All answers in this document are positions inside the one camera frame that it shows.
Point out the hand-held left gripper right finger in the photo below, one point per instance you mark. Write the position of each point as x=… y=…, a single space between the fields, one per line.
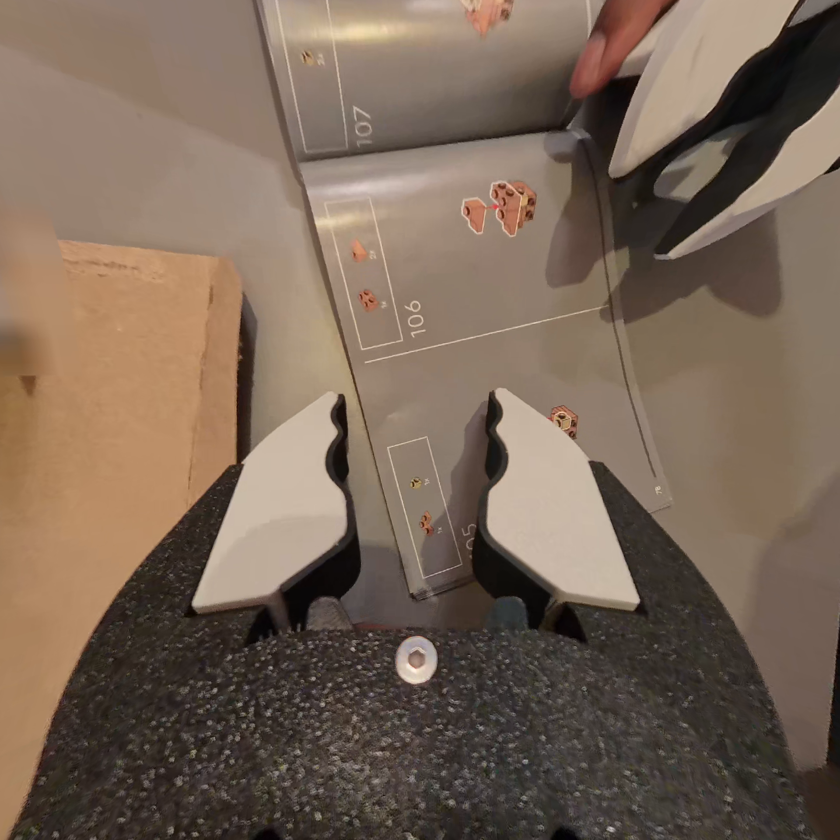
x=558 y=525

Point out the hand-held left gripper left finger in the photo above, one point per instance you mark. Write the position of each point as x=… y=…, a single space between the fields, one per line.
x=275 y=525

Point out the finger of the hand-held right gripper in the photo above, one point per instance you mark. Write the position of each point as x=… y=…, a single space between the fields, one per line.
x=787 y=157
x=689 y=79

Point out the grey instruction booklet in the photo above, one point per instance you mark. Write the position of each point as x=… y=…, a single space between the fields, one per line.
x=499 y=282

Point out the grey desk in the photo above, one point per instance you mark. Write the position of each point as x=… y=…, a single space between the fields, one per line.
x=735 y=426

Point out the person's right hand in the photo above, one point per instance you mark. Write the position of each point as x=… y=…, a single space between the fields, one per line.
x=610 y=46

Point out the brown cardboard box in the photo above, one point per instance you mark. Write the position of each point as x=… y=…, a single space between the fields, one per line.
x=118 y=426

